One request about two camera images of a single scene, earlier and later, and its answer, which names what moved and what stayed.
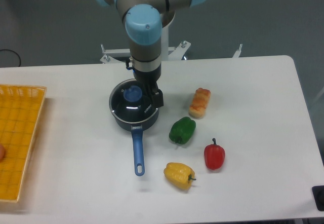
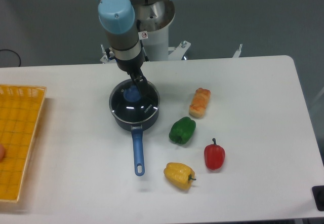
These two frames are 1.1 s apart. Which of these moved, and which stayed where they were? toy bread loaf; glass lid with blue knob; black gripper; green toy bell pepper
Moved: black gripper
Stayed: toy bread loaf; green toy bell pepper; glass lid with blue knob
